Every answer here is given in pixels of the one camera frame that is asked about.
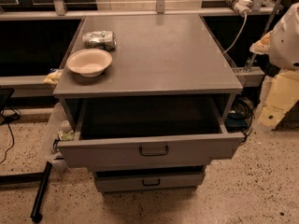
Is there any grey top drawer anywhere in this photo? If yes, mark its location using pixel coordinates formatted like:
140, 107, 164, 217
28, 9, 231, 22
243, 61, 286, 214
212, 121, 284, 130
58, 96, 243, 171

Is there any grey drawer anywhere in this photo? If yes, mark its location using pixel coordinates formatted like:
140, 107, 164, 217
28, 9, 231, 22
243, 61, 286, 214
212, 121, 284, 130
93, 165, 205, 193
58, 96, 243, 171

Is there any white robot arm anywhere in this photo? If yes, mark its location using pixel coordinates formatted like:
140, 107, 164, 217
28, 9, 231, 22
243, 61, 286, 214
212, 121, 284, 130
249, 3, 299, 129

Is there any grey drawer cabinet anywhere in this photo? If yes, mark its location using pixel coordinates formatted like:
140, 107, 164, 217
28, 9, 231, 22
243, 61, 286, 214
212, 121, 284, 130
52, 13, 244, 194

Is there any grey bottom drawer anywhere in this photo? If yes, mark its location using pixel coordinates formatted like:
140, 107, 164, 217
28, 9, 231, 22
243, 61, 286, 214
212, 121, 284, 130
93, 165, 205, 193

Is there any white paper bowl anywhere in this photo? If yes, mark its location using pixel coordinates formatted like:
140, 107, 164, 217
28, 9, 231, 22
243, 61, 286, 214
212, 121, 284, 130
66, 49, 112, 77

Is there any crumpled silver snack bag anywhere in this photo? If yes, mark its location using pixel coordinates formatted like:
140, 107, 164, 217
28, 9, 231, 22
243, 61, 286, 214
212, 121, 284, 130
82, 31, 116, 51

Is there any clear plastic bin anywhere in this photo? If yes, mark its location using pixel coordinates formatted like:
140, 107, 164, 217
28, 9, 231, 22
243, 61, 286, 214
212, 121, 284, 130
39, 104, 74, 172

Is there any yellow snack bag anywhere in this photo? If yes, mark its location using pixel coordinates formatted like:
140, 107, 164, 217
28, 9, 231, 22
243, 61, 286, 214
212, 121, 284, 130
44, 69, 63, 85

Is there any white power strip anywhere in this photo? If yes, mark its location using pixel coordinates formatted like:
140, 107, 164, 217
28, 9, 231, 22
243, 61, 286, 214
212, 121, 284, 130
224, 0, 252, 17

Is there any black metal leg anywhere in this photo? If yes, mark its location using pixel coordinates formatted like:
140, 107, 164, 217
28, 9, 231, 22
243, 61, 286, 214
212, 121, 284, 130
30, 162, 52, 223

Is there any black cable bundle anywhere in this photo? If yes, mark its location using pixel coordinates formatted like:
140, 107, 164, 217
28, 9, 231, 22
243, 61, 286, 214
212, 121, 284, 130
225, 97, 255, 142

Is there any metal railing frame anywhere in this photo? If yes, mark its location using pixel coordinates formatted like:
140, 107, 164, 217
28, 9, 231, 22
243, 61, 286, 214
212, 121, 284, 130
0, 0, 289, 89

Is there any white power cable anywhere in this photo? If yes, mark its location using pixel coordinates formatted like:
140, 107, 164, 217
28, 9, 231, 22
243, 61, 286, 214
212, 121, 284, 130
221, 12, 249, 56

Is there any black cable on floor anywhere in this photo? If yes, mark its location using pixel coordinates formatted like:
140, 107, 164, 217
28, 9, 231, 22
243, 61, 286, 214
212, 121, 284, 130
0, 106, 22, 165

